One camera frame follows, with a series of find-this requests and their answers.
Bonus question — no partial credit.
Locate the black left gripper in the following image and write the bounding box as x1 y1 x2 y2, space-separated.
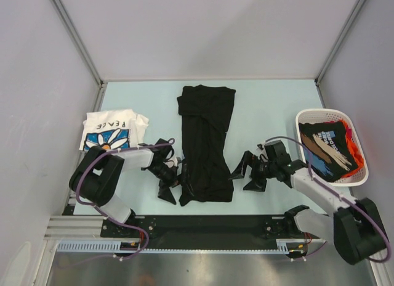
148 162 193 204

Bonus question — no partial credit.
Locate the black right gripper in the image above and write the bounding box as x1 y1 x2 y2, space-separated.
228 150 277 192

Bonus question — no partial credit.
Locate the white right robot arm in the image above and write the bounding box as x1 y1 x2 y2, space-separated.
229 136 392 265

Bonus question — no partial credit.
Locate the aluminium frame rail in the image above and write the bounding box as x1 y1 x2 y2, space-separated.
43 214 382 241

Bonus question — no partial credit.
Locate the white slotted cable duct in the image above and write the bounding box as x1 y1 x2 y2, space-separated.
57 240 140 253

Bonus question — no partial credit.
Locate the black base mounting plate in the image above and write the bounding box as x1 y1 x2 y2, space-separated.
100 214 321 250

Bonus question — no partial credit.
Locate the white plastic laundry basket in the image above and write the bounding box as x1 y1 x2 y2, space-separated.
295 108 369 187

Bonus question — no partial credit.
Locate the black printed t-shirt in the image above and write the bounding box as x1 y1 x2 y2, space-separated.
299 120 358 182

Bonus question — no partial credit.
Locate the white folded printed t-shirt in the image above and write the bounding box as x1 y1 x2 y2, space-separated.
79 109 149 152

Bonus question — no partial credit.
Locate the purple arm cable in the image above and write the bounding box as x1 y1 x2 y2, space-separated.
264 136 389 263
75 137 176 263

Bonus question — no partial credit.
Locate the orange t-shirt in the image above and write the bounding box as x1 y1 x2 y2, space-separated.
339 119 364 178

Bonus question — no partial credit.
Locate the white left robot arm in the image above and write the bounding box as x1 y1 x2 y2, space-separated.
69 138 182 237

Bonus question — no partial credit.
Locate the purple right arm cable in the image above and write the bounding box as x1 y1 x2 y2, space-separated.
264 136 389 263

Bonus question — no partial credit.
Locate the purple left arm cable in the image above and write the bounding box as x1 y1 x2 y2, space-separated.
75 137 176 263

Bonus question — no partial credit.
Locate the magenta t-shirt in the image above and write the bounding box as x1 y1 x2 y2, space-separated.
346 127 353 141

